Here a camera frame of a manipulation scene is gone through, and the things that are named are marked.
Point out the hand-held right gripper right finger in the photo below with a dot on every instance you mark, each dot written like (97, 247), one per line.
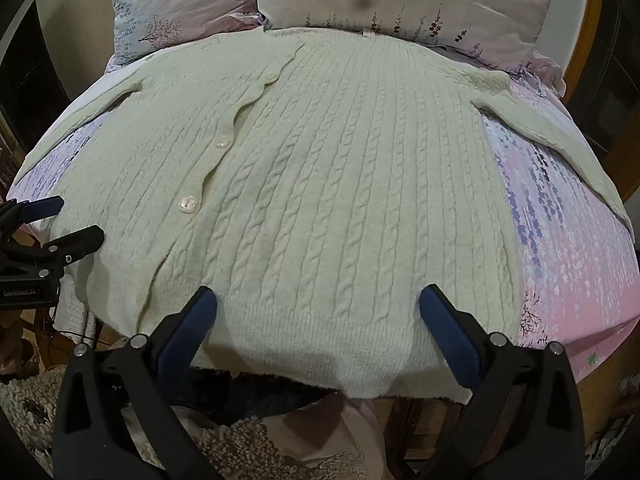
(447, 335)

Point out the wooden headboard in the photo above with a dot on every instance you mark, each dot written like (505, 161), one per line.
(595, 20)

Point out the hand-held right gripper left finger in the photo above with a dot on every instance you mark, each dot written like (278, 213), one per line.
(187, 330)

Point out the pink floral bed sheet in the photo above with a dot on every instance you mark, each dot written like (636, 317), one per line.
(575, 270)

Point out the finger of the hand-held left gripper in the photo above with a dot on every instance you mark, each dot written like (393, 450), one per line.
(42, 208)
(75, 244)

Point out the beige shaggy rug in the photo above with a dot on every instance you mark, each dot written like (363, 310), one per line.
(240, 450)

